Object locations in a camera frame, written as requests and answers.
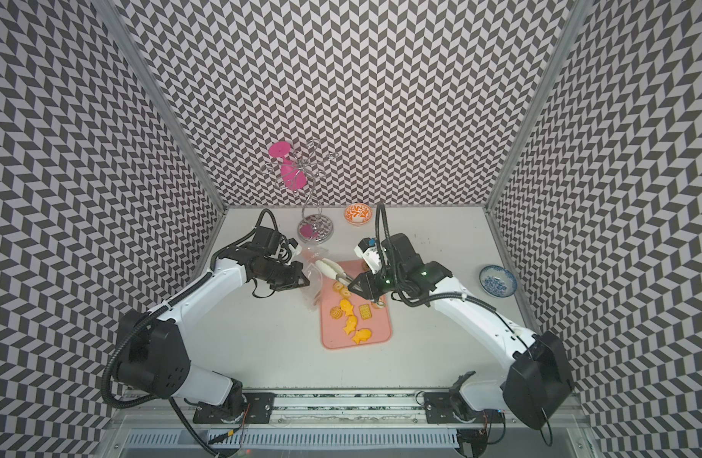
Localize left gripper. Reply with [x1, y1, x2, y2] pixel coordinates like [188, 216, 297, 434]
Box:
[256, 258, 312, 291]

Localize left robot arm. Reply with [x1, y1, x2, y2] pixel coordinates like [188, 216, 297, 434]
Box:
[100, 209, 310, 421]

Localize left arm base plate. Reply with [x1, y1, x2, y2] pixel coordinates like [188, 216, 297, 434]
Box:
[192, 391, 277, 425]

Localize aluminium front rail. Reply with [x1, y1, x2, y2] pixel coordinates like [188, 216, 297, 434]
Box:
[107, 387, 593, 431]

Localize metal tongs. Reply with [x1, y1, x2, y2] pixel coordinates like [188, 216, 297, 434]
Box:
[315, 258, 354, 286]

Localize orange patterned small bowl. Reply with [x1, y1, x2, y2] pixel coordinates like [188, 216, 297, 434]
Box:
[343, 203, 373, 226]

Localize clear resealable bag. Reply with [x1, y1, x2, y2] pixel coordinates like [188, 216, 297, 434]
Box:
[299, 246, 328, 310]

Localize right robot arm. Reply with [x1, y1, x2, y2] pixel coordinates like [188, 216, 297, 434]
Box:
[349, 203, 574, 431]

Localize pink ornament on stand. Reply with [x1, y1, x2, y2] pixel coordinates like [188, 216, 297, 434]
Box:
[268, 141, 308, 191]

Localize yellow fish cookie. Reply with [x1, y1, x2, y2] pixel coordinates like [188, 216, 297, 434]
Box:
[352, 328, 372, 345]
[343, 316, 358, 336]

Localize rectangular cracker cookie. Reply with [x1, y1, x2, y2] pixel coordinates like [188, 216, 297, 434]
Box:
[359, 305, 373, 320]

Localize blue white porcelain bowl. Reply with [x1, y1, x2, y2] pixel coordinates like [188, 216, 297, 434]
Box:
[479, 264, 518, 298]

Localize yellow fish cookie lower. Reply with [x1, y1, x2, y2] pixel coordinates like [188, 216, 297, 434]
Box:
[352, 328, 372, 345]

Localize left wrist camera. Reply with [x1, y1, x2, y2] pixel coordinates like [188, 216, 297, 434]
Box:
[278, 236, 302, 263]

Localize round waffle cookie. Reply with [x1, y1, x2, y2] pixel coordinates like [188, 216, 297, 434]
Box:
[330, 306, 345, 320]

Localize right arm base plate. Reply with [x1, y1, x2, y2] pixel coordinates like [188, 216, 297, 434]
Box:
[415, 391, 504, 426]

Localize pink plastic tray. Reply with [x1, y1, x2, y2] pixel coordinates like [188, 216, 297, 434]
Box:
[318, 276, 392, 350]

